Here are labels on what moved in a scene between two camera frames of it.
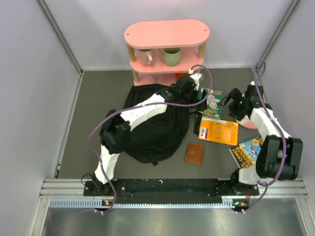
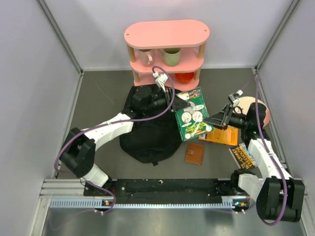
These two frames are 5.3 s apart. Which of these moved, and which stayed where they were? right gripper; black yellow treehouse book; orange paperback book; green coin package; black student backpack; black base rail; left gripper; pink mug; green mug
Moved: left gripper; green coin package; right gripper
Stayed: green mug; pink mug; black student backpack; black base rail; black yellow treehouse book; orange paperback book
